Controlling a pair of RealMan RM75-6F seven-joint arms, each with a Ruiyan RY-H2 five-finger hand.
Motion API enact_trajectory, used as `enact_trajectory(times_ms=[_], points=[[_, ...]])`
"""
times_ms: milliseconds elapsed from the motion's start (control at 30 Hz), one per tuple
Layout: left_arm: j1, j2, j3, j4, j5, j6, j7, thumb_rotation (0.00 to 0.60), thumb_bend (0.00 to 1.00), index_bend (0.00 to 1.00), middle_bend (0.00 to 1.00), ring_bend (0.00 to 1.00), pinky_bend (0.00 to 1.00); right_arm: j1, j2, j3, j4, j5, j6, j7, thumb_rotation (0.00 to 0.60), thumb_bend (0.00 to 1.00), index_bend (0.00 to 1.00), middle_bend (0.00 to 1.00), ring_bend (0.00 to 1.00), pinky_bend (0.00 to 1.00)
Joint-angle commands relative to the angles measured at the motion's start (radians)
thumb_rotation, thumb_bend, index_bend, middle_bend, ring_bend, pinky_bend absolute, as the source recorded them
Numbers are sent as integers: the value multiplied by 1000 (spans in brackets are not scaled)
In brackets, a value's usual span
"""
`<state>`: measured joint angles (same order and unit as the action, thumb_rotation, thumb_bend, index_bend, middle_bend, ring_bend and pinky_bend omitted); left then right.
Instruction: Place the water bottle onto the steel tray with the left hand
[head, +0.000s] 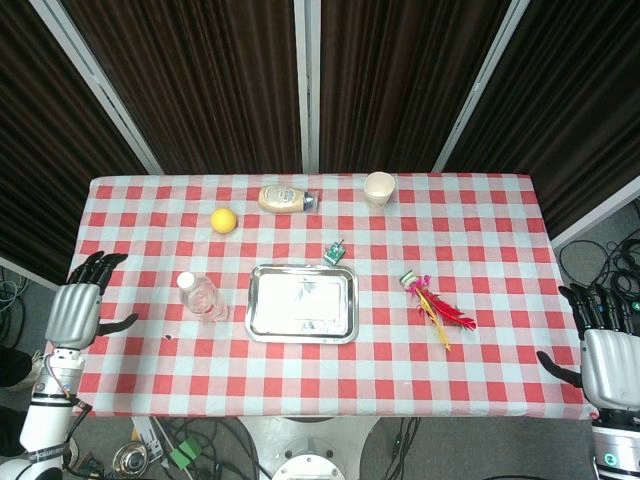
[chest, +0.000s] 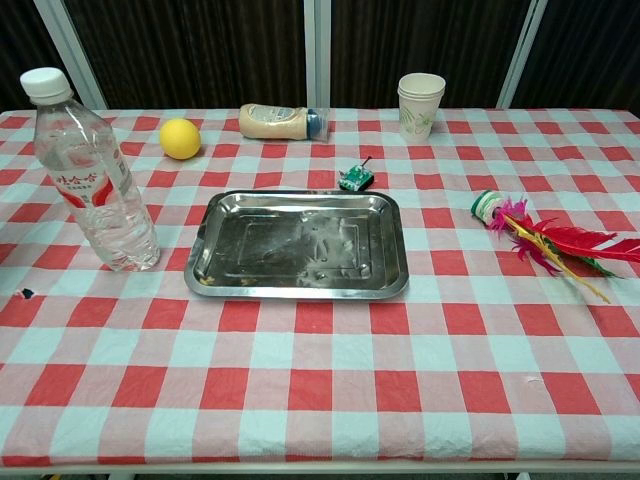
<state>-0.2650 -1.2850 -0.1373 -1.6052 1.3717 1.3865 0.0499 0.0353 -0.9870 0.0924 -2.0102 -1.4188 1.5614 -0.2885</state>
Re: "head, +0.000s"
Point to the yellow ball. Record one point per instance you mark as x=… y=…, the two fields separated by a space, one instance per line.
x=223 y=221

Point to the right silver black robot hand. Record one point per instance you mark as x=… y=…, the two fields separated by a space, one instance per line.
x=612 y=360

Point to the beige mayonnaise squeeze bottle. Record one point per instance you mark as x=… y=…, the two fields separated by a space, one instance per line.
x=282 y=198

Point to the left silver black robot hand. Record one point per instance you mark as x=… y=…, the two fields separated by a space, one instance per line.
x=72 y=315

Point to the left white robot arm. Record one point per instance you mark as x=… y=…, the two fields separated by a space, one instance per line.
x=45 y=425

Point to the green box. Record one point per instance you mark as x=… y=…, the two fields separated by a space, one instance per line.
x=185 y=452

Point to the stacked white paper cups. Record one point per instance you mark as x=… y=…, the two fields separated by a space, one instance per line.
x=378 y=192

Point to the rectangular stainless steel tray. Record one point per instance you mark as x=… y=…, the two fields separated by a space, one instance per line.
x=302 y=305

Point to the red feather shuttlecock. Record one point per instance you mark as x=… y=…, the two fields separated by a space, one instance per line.
x=442 y=307

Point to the transparent plastic water bottle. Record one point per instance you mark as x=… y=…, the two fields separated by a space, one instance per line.
x=202 y=300

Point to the grey metal partition post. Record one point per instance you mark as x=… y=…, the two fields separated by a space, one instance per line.
x=100 y=85
x=480 y=85
x=306 y=85

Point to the round shiny metal part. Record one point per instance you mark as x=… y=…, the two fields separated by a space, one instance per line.
x=131 y=460

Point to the dark brown partition panel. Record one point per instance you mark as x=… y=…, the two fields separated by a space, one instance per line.
x=210 y=85
x=565 y=115
x=45 y=150
x=395 y=80

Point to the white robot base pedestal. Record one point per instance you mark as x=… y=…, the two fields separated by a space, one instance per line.
x=310 y=445

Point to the red white checkered tablecloth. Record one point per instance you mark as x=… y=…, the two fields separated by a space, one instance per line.
x=325 y=380

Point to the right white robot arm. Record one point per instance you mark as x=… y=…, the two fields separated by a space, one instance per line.
x=617 y=445

